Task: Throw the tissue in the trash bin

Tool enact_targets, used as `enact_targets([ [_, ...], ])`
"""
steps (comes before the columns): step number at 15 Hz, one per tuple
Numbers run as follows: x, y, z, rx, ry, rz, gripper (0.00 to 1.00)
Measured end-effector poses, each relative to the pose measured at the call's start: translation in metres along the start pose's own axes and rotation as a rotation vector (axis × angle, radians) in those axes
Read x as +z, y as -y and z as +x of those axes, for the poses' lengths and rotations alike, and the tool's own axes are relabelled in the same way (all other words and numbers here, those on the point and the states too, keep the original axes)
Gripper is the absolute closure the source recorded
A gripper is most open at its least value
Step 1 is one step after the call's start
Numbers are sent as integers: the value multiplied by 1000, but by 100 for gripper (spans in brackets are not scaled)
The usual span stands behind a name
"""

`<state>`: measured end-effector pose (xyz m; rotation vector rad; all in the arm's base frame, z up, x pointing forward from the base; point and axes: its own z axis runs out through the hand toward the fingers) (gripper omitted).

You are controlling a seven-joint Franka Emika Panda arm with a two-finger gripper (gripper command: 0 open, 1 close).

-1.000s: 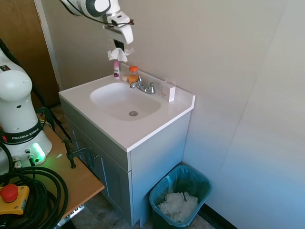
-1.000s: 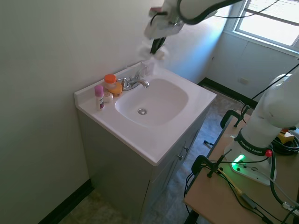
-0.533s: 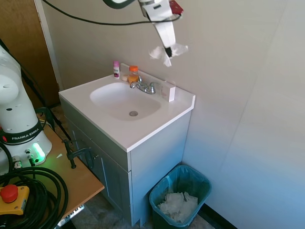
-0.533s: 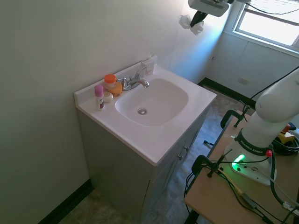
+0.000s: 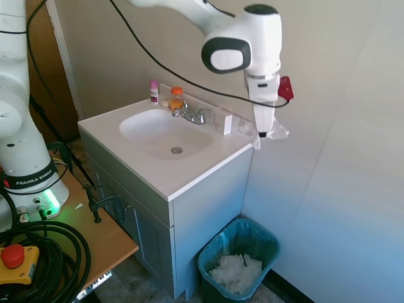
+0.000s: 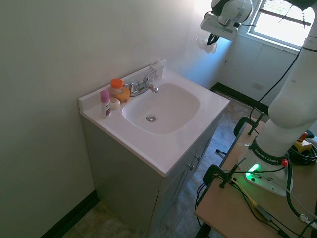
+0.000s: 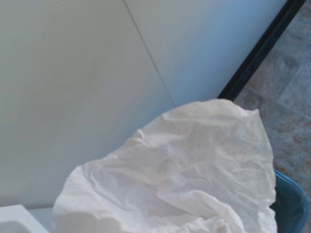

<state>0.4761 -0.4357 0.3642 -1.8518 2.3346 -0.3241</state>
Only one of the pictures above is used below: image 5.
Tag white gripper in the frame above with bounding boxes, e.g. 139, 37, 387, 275
244, 72, 282, 140

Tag blue plastic bin liner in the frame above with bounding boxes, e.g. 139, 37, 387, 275
198, 218, 281, 287

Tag green trash bin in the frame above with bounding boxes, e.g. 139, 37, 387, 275
198, 218, 281, 300

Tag white rectangular carton box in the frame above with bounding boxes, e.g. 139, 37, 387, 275
211, 107, 234, 136

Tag white sink vanity top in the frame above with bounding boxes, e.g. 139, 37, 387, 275
77, 98, 254, 201

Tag chrome sink faucet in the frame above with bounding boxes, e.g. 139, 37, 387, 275
171, 100, 213, 126

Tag white backsplash strip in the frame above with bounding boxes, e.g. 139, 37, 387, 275
159, 83, 234, 118

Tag orange bottle with orange cap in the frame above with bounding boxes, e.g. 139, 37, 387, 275
169, 86, 184, 111

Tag pink capped white bottle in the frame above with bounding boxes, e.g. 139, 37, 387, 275
149, 80, 160, 105

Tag grey vanity cabinet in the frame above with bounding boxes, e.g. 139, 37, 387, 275
78, 128, 253, 300

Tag pile of used white tissues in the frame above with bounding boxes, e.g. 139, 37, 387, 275
208, 253, 263, 292

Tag black metal table clamp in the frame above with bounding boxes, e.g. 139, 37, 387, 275
82, 184, 122, 224

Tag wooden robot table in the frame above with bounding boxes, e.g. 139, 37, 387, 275
0, 172, 140, 303

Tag brown wooden door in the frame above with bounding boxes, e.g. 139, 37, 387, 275
25, 0, 80, 143

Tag yellow emergency stop button box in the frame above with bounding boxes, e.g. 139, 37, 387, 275
0, 245, 40, 285

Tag red wrist camera mount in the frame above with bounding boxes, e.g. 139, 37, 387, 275
277, 76, 295, 102

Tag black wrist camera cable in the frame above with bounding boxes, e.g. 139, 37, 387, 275
26, 0, 291, 110

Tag coiled black robot cables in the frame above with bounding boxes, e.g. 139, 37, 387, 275
0, 186, 92, 303

